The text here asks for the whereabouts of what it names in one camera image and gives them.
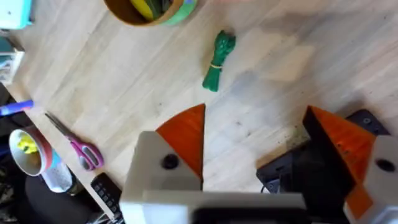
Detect left gripper white and orange left finger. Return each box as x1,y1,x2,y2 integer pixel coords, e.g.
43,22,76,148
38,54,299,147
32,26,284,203
121,103,206,203

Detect left gripper white and orange right finger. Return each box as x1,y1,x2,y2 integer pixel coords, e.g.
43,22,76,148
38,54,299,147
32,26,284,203
302,105,398,224

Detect black remote keypad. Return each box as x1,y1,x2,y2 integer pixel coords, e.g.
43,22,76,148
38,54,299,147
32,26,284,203
90,172,126,222

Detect green toy asparagus bundle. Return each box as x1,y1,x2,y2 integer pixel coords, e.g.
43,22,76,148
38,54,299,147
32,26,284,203
201,29,237,93

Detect tape rolls stack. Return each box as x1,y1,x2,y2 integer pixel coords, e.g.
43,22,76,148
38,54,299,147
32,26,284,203
8,125,74,194

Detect toy tub with vegetables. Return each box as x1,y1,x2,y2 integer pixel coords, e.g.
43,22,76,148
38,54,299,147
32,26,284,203
103,0,198,27

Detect blue pen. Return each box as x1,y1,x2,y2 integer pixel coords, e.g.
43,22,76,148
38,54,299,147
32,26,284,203
0,99,34,117

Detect light blue box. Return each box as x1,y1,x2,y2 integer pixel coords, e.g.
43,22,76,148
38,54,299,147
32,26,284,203
0,0,34,30

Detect pink handled scissors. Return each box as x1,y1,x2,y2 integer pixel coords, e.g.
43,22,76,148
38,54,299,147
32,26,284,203
44,111,105,172

